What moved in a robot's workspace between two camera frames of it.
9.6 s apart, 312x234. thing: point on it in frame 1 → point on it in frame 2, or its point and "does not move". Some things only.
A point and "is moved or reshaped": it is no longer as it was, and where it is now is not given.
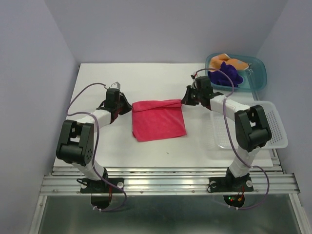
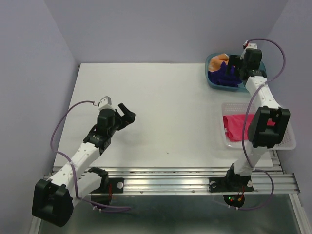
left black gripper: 127,107 → 127,119
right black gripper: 185,100 → 234,60
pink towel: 158,119 is moved or reshaped
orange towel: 216,61 does not move
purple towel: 217,77 does not move
